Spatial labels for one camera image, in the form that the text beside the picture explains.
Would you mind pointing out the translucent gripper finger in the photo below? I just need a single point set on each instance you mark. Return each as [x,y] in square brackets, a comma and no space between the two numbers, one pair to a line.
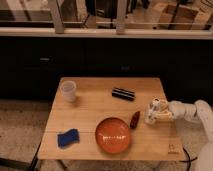
[161,103]
[163,117]

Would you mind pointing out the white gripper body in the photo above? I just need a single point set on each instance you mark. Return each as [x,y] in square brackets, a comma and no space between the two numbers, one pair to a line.
[175,109]

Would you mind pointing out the clear plastic bottle white cap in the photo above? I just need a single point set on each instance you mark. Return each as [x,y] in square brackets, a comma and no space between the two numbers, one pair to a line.
[150,115]

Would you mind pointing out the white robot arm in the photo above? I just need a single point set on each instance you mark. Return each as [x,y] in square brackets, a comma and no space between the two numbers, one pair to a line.
[200,111]

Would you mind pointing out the dark red chili pepper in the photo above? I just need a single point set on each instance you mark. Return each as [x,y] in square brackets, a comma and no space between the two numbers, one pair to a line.
[134,120]

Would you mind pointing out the black rectangular box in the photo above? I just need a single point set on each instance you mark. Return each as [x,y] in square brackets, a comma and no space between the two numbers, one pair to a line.
[123,94]

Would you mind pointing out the orange round plate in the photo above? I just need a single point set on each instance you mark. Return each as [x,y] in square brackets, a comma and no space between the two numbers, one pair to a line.
[113,135]

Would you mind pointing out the wooden folding table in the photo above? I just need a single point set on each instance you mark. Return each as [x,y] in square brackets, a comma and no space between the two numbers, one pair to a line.
[96,125]

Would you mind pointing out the cardboard box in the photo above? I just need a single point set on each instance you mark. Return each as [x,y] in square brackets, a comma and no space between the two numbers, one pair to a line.
[180,19]

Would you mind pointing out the blue sponge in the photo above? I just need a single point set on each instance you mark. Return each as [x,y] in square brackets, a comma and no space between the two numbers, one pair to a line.
[65,139]

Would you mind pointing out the white plastic cup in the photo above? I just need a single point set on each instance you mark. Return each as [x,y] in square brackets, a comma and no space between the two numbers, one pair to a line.
[68,90]

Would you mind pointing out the black office chair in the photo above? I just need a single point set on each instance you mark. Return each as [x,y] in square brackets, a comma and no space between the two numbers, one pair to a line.
[101,8]

